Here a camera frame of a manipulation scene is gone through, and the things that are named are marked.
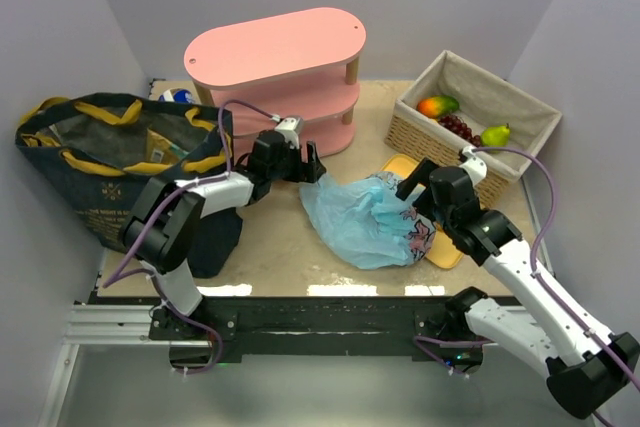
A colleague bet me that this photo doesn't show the red grapes bunch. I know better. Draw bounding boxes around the red grapes bunch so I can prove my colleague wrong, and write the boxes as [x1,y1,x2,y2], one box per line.
[438,115,483,147]

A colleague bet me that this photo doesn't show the green pear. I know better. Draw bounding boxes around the green pear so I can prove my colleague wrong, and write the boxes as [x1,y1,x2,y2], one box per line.
[480,124,511,147]

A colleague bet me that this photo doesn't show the blue plastic bag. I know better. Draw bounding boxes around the blue plastic bag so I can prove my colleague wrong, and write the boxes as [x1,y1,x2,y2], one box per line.
[299,171,436,270]

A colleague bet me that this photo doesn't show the mango fruit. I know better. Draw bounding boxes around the mango fruit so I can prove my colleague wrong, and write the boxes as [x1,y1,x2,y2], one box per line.
[416,95,459,119]

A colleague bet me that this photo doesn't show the brown kettle chips bag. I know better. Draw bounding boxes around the brown kettle chips bag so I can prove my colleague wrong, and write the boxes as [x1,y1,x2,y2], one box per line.
[145,129,184,165]

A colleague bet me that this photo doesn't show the dark denim tote bag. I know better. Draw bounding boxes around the dark denim tote bag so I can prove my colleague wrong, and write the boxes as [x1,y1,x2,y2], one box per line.
[15,92,233,252]

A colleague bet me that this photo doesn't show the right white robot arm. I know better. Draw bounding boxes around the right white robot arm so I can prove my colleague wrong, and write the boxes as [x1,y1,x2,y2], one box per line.
[396,148,639,419]

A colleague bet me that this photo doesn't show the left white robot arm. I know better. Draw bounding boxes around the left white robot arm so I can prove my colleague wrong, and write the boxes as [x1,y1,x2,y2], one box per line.
[119,130,326,317]

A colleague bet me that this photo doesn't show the yellow tray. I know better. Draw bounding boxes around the yellow tray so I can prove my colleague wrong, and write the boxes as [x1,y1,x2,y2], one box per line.
[382,154,463,269]

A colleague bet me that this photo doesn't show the wicker basket with liner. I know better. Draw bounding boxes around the wicker basket with liner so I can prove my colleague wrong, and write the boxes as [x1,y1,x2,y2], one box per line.
[383,49,563,208]

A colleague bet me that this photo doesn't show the pink three-tier shelf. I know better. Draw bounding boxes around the pink three-tier shelf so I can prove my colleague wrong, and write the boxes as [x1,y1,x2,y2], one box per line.
[184,7,366,156]

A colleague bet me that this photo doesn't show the blue white can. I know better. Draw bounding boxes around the blue white can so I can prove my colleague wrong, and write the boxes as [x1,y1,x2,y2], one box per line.
[158,88,196,104]

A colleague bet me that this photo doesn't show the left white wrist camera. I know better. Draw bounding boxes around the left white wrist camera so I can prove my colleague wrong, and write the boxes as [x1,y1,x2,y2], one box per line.
[274,116,304,149]

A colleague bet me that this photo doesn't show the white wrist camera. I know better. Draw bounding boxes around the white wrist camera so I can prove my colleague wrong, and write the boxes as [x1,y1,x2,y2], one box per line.
[459,146,488,187]
[274,116,304,149]

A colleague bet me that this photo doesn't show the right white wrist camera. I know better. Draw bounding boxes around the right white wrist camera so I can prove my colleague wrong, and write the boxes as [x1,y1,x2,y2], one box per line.
[459,146,488,187]

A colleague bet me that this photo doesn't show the black base frame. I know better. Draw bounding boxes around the black base frame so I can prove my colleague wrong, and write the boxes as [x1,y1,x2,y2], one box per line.
[147,294,506,376]

